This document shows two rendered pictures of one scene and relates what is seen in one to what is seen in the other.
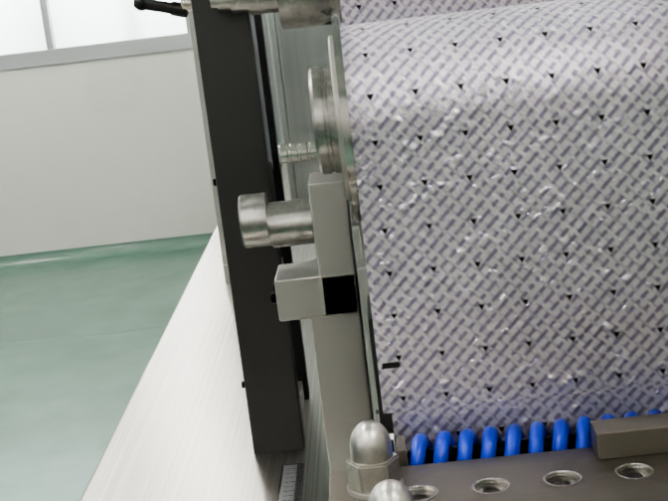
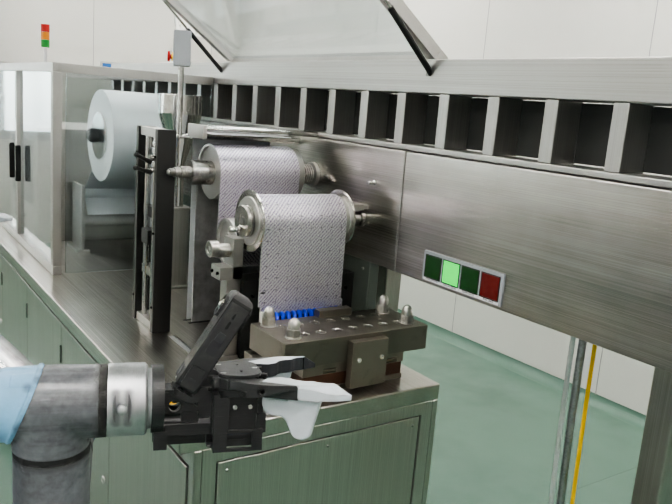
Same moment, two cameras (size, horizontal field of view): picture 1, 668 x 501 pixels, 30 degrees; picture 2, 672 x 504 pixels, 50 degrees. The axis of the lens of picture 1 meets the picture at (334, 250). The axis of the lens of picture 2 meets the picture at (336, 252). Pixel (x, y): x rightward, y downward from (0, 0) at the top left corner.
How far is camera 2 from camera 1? 104 cm
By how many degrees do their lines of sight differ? 36
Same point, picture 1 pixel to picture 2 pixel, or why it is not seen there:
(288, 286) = (223, 269)
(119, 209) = not seen: outside the picture
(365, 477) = (269, 321)
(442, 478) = (283, 323)
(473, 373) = (282, 296)
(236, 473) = (152, 338)
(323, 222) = (236, 250)
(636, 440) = (328, 313)
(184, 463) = (127, 336)
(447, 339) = (277, 286)
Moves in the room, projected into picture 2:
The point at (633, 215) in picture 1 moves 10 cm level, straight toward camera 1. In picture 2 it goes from (325, 254) to (340, 263)
